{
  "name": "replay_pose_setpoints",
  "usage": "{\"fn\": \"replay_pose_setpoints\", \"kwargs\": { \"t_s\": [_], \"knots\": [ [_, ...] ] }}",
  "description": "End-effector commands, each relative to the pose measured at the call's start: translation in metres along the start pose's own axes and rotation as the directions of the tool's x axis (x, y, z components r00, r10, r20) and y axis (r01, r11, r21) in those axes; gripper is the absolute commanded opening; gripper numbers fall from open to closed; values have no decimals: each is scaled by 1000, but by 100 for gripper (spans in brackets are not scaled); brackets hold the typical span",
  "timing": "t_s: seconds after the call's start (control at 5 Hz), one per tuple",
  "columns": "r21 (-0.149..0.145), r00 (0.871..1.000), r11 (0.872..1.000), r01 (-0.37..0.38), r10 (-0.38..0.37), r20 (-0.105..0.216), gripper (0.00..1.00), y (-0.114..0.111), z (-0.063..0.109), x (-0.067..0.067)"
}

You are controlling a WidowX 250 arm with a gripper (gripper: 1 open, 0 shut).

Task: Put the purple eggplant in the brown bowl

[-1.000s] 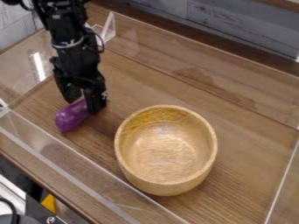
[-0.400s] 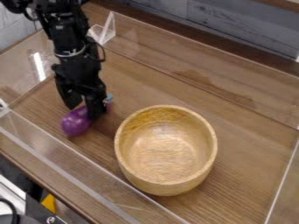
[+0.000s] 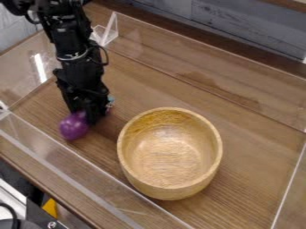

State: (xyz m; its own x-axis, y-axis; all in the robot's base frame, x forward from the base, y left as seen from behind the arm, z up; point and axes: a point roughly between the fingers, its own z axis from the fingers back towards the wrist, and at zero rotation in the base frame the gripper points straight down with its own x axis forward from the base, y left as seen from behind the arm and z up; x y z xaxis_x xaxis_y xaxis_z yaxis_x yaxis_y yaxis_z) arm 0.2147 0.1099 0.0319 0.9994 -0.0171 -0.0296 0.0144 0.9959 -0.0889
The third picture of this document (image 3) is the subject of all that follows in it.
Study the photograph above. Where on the clear acrylic corner bracket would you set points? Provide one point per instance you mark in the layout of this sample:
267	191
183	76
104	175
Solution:
104	34

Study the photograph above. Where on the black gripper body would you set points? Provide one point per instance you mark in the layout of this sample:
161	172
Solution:
78	79

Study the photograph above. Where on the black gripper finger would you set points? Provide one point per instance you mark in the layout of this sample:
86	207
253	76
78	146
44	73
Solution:
73	100
94	108

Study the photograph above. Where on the clear acrylic tray walls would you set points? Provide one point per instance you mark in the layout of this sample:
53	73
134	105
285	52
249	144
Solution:
159	69

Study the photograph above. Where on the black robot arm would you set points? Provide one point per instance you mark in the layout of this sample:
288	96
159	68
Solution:
68	30

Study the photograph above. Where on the yellow black machine base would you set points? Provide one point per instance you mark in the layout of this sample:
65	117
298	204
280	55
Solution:
32	203

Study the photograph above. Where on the brown wooden bowl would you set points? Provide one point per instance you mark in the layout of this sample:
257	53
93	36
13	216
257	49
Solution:
169	152

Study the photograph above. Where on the purple toy eggplant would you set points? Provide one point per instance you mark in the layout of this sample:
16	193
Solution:
73	125

